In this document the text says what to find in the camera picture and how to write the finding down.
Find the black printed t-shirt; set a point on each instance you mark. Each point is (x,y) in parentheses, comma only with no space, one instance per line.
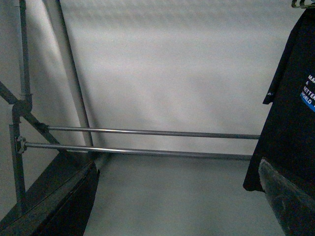
(288,136)

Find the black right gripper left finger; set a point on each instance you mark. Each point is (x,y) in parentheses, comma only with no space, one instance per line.
(59,202)

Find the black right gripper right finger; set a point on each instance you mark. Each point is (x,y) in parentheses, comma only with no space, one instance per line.
(291,198)

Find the grey metal clothes rack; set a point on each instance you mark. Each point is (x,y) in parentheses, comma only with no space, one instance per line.
(22,108)

